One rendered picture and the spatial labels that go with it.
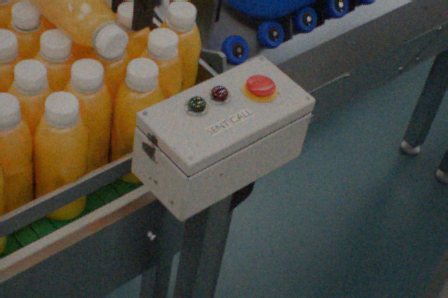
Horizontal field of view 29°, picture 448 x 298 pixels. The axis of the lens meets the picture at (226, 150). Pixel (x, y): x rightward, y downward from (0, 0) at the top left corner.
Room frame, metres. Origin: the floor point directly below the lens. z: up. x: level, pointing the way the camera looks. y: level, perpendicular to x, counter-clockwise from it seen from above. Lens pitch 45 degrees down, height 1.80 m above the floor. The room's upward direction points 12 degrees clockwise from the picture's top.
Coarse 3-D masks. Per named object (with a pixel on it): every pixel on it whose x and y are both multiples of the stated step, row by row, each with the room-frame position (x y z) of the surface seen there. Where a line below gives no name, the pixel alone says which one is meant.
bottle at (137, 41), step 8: (120, 24) 0.93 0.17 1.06; (128, 32) 0.92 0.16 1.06; (136, 32) 0.92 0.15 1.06; (144, 32) 0.93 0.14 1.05; (128, 40) 0.91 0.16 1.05; (136, 40) 0.92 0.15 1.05; (144, 40) 0.92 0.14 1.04; (128, 48) 0.91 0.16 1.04; (136, 48) 0.91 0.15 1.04; (144, 48) 0.92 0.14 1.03; (136, 56) 0.91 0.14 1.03
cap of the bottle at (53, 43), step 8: (48, 32) 0.86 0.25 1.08; (56, 32) 0.86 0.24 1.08; (40, 40) 0.84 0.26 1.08; (48, 40) 0.84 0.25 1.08; (56, 40) 0.84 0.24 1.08; (64, 40) 0.85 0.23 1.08; (48, 48) 0.83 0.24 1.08; (56, 48) 0.83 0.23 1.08; (64, 48) 0.84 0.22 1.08; (48, 56) 0.83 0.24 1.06; (56, 56) 0.83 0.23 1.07; (64, 56) 0.84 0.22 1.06
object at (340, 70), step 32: (160, 0) 1.18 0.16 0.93; (224, 0) 1.21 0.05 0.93; (320, 0) 1.27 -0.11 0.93; (352, 0) 1.29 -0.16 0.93; (416, 0) 1.37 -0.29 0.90; (224, 32) 1.13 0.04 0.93; (256, 32) 1.15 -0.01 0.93; (288, 32) 1.16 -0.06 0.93; (352, 32) 1.24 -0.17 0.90; (384, 32) 1.29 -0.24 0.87; (416, 32) 1.36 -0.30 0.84; (224, 64) 1.02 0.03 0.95; (288, 64) 1.12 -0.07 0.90; (320, 64) 1.17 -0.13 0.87; (352, 64) 1.22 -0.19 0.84; (384, 64) 1.36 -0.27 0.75; (416, 64) 1.54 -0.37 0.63; (320, 96) 1.21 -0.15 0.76; (352, 96) 1.38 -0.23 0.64
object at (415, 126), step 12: (444, 60) 1.93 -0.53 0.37; (432, 72) 1.94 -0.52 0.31; (444, 72) 1.92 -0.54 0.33; (432, 84) 1.94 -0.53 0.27; (444, 84) 1.93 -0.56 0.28; (420, 96) 1.95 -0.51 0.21; (432, 96) 1.93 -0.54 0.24; (420, 108) 1.94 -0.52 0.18; (432, 108) 1.93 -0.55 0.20; (420, 120) 1.93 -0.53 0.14; (432, 120) 1.95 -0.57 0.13; (408, 132) 1.94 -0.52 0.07; (420, 132) 1.92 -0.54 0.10; (408, 144) 1.95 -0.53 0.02; (420, 144) 1.94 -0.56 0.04
